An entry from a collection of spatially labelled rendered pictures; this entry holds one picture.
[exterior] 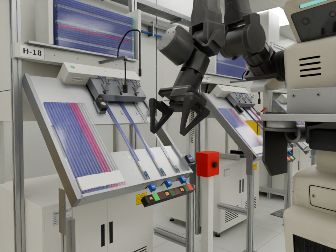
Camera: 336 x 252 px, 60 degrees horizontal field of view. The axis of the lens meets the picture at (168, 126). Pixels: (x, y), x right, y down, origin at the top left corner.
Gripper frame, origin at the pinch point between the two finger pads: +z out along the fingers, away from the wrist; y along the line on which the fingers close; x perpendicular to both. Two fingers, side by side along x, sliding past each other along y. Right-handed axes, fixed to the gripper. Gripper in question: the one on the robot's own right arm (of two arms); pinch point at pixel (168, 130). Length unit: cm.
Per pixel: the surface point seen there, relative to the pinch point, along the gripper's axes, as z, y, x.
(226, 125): -70, -96, 129
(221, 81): -116, -120, 130
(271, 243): -1, -71, 200
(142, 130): -83, -271, 175
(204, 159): -30, -81, 102
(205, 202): -6, -84, 121
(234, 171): -46, -104, 168
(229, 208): -12, -90, 158
